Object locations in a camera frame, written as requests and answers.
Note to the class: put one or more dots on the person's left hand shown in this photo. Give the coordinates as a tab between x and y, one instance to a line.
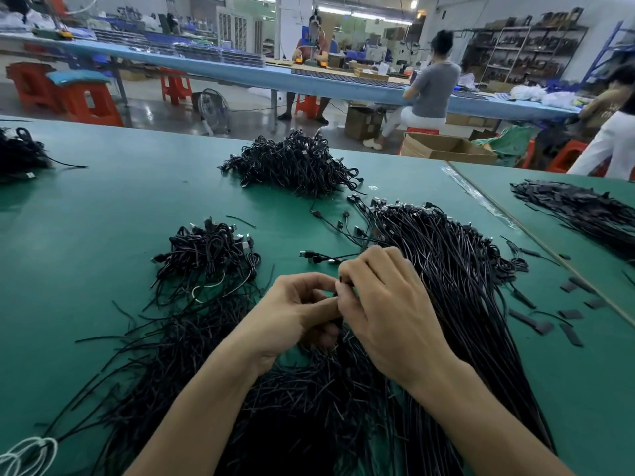
283	317

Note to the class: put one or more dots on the small cardboard box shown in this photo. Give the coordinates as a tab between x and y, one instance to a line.
364	124

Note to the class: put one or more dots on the person's right hand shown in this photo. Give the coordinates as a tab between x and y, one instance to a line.
392	312

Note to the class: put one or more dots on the red stool with blue seat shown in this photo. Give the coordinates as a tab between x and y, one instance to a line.
89	99

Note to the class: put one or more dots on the metal storage shelf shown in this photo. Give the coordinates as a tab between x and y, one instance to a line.
531	49

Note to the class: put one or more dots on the green bag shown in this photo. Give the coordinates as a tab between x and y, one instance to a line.
511	143

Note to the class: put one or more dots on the red plastic stool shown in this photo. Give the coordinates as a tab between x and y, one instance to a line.
32	86
176	87
308	106
569	155

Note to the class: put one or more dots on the person's right forearm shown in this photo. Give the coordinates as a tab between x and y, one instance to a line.
491	426

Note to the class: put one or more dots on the blue metal rack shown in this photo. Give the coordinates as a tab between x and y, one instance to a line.
610	52

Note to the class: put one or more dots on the long blue workbench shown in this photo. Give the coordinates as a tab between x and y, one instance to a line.
278	76

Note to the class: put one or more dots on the grey floor fan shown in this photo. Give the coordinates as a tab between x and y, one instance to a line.
212	112

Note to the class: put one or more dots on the pile of white bags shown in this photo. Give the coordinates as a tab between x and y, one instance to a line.
546	97

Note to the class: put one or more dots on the open cardboard box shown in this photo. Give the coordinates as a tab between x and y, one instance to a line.
446	148

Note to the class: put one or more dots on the person's left forearm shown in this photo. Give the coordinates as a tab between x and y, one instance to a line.
194	421

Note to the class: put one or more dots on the scattered dark tie pieces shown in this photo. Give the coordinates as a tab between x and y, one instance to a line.
571	335

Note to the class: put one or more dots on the white pillar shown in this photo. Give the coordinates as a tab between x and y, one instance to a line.
295	24

